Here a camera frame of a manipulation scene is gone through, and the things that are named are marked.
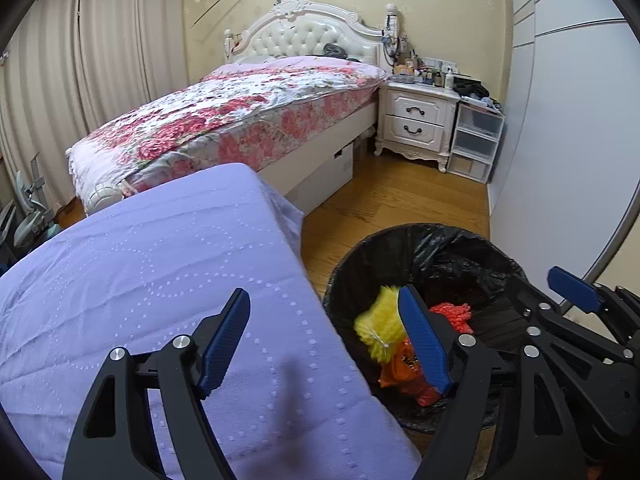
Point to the yellow mesh net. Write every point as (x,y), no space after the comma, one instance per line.
(380,322)

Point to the orange wrapper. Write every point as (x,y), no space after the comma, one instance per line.
(397,362)

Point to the pile of dark clothes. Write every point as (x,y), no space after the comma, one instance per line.
(475,92)

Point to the group of small toiletry bottles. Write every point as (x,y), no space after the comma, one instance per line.
(425,75)

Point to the white sliding wardrobe door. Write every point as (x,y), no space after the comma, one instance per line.
(575,110)

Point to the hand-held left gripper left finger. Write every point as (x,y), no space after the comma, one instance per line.
(222,345)

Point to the black bag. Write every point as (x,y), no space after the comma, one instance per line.
(335,50)

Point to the white nightstand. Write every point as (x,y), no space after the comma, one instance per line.
(415,120)

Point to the clear plastic drawer unit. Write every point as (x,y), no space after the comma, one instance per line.
(475,142)

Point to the red plastic bag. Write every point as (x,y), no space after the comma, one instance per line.
(427,396)

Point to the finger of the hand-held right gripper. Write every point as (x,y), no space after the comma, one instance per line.
(565,330)
(575,287)

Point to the purple tablecloth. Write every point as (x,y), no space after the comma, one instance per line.
(150,270)

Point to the white storage box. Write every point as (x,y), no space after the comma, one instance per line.
(325,175)

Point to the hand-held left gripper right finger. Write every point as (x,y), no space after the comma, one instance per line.
(425,340)

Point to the beige curtains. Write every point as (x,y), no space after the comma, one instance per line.
(100,50)

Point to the black-lined trash bin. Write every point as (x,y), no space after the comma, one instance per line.
(450,260)

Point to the white bed with tufted headboard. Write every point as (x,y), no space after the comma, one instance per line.
(300,35)

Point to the orange mesh net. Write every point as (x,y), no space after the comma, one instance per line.
(452,317)

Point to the floral bedspread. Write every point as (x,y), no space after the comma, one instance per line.
(215,110)

